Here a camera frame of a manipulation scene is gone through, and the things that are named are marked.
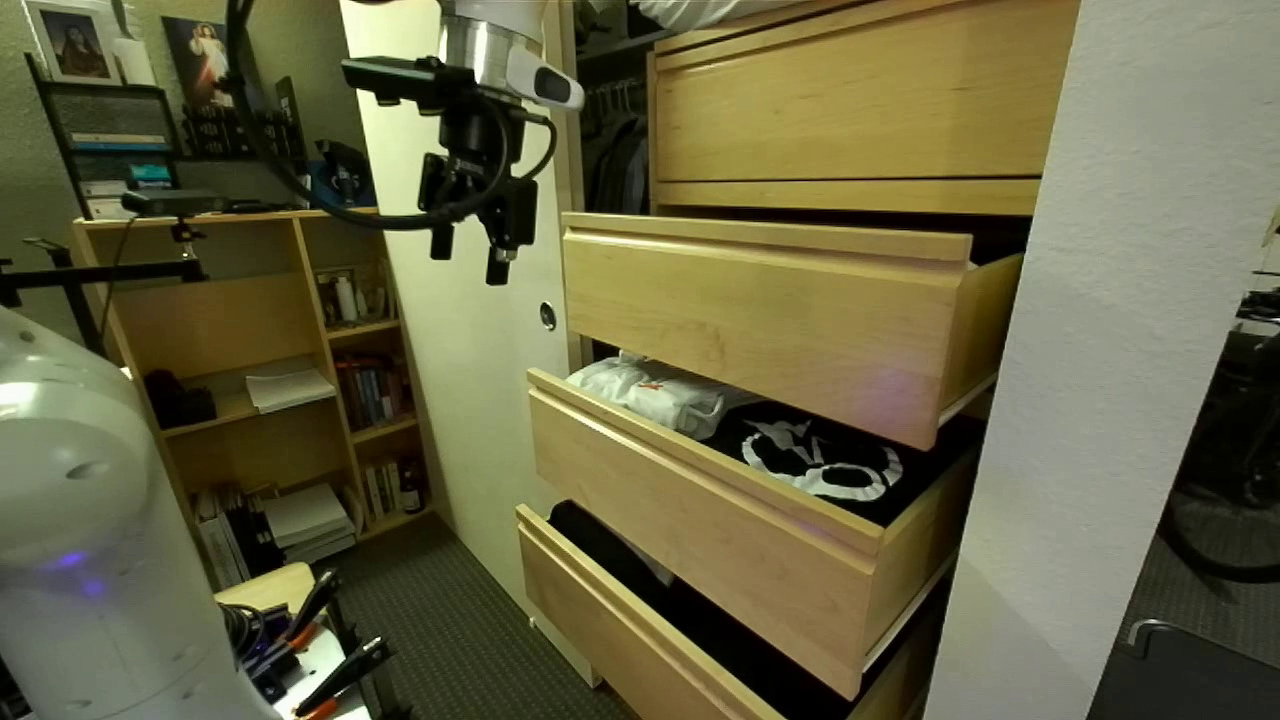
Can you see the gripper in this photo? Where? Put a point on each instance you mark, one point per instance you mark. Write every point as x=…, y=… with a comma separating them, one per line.
x=478, y=130

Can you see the empty open wooden drawer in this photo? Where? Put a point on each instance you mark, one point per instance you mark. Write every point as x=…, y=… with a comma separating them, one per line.
x=760, y=320

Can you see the wooden drawer with printed garment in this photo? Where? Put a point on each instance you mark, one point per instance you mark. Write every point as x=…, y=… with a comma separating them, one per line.
x=700, y=510

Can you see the closed wooden drawer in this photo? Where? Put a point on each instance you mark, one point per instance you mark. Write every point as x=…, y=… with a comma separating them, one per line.
x=850, y=110

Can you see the wooden drawer with black clothes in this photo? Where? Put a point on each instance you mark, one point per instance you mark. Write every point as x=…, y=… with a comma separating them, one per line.
x=610, y=630

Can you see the round metal door pull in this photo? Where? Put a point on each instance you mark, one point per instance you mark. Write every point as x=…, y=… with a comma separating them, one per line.
x=548, y=316

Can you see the blue and black device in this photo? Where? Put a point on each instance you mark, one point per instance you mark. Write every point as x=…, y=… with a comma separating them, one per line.
x=342, y=180

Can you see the hanging dark clothes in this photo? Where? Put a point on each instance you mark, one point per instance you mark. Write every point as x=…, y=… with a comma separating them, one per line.
x=620, y=165

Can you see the white closet door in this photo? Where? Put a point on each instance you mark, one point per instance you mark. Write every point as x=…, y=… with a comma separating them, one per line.
x=470, y=380

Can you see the row of dark books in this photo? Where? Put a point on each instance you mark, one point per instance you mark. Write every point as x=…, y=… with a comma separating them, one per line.
x=372, y=392

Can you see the white folded garment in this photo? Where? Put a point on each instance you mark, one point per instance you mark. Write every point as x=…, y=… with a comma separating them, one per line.
x=650, y=392

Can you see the wooden bookshelf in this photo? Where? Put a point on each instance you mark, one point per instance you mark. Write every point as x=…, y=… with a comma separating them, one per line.
x=250, y=330

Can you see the dark bottle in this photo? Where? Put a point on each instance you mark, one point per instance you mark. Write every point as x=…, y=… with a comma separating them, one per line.
x=411, y=492

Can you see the row of thin books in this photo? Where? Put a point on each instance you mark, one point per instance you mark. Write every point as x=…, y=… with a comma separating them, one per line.
x=378, y=490

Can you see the white cloth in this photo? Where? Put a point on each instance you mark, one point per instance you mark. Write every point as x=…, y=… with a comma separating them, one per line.
x=700, y=10

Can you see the unframed religious picture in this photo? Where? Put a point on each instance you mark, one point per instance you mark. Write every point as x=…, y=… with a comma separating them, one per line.
x=200, y=60

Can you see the thick stack of white papers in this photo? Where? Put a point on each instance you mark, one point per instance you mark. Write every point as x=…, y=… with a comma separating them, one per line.
x=308, y=520

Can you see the black bag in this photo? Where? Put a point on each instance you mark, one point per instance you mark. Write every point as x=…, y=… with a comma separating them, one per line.
x=178, y=402

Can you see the wooden chest of drawers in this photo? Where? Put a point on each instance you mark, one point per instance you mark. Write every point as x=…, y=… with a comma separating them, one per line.
x=820, y=330

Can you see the row of leaning books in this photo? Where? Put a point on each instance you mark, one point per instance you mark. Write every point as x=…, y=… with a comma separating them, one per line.
x=235, y=540

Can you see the black garment with white print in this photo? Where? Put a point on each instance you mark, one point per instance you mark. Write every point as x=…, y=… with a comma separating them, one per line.
x=830, y=460

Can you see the framed portrait picture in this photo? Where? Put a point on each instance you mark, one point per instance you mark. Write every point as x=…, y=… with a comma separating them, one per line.
x=72, y=42

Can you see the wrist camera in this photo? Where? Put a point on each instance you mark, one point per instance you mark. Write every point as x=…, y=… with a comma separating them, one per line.
x=400, y=76

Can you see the camera on mount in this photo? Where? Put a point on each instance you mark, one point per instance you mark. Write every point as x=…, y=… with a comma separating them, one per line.
x=170, y=203

